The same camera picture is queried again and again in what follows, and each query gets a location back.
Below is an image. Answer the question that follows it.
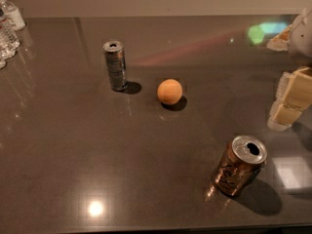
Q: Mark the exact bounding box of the water bottle white label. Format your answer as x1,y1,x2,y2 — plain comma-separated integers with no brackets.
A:
0,0,25,31

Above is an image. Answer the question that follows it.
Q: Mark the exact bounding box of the orange soda can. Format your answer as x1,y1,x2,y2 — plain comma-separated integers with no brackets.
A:
214,135,267,197

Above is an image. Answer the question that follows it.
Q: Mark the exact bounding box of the clear plastic water bottle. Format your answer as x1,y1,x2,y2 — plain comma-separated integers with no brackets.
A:
0,9,20,59

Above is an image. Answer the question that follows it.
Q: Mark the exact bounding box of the orange fruit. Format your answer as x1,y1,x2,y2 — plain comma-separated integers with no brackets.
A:
157,79,182,105

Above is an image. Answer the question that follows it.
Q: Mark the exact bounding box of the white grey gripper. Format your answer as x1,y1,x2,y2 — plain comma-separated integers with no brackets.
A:
266,7,312,132

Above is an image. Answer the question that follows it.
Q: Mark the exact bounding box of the silver slim can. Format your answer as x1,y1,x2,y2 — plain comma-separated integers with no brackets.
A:
102,40,128,92

